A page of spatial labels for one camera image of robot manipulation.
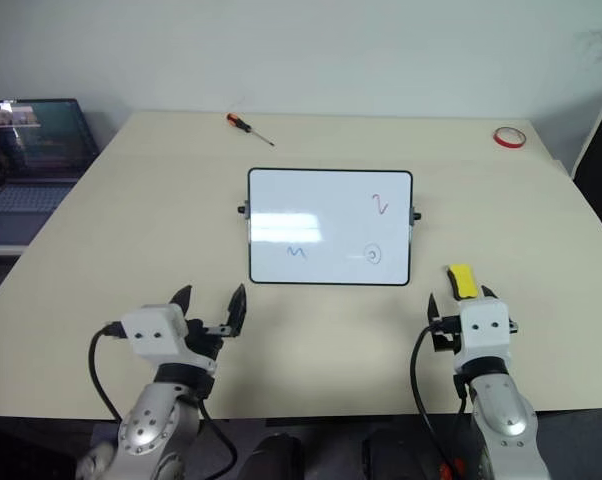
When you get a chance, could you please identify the black panel with white edge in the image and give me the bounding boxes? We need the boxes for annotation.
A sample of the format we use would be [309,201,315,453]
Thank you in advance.
[570,83,602,247]

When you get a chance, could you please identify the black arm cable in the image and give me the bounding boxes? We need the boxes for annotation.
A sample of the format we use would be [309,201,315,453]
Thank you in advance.
[411,323,470,480]
[86,323,240,480]

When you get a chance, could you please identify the open dark laptop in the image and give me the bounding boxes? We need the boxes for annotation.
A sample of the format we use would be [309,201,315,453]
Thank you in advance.
[0,97,101,247]

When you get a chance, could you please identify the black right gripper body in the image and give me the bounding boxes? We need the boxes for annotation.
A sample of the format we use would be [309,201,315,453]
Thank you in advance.
[428,314,520,354]

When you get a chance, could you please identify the dark rounded shape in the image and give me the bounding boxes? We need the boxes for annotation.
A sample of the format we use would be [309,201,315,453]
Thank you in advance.
[237,432,305,480]

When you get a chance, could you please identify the red tape roll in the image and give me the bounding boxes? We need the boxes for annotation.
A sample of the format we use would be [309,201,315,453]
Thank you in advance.
[491,125,528,151]

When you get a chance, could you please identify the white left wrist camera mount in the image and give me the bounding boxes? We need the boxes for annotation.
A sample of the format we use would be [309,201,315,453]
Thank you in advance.
[120,303,218,374]

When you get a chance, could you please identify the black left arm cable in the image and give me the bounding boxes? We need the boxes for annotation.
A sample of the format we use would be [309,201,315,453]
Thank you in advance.
[86,323,240,480]

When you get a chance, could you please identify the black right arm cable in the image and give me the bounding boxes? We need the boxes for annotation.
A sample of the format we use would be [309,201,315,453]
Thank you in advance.
[411,323,470,480]

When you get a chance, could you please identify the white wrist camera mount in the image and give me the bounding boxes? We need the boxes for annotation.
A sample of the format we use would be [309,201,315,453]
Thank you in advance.
[453,298,513,375]
[120,303,218,374]

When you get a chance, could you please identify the white blurry object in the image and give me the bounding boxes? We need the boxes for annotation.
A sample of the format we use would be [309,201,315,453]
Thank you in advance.
[75,441,118,480]

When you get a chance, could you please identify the small black-framed whiteboard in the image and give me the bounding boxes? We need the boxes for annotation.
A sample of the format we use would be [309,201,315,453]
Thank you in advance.
[236,167,423,288]

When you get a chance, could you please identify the yellow and black eraser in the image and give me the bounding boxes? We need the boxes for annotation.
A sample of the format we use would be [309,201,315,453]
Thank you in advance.
[446,263,480,302]

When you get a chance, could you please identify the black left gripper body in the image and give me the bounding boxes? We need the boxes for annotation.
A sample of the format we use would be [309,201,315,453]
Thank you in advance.
[182,318,232,363]

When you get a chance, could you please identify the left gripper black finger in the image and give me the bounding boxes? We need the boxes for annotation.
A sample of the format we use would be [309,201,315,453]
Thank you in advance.
[224,283,248,337]
[169,284,194,318]

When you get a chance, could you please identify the orange and black screwdriver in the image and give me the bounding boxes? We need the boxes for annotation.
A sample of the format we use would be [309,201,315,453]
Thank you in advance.
[224,112,276,148]

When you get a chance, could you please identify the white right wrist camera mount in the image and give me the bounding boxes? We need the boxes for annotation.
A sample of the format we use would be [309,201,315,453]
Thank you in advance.
[453,298,513,375]

